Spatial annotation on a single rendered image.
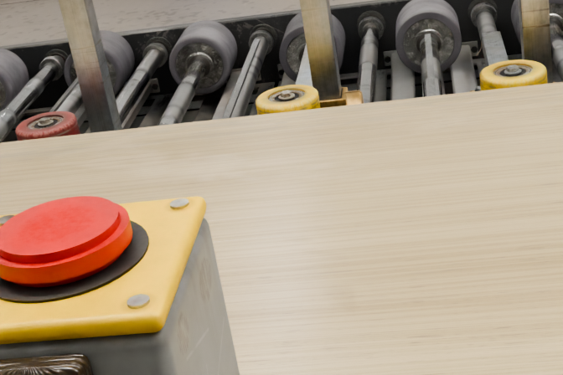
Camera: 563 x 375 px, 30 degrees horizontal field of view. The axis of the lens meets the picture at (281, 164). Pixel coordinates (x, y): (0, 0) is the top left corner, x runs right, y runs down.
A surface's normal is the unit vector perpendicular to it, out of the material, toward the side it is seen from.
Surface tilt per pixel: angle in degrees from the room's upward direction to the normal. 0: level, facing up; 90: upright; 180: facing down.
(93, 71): 90
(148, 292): 0
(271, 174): 0
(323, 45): 90
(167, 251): 0
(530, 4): 90
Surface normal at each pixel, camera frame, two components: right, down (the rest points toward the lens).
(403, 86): -0.15, -0.91
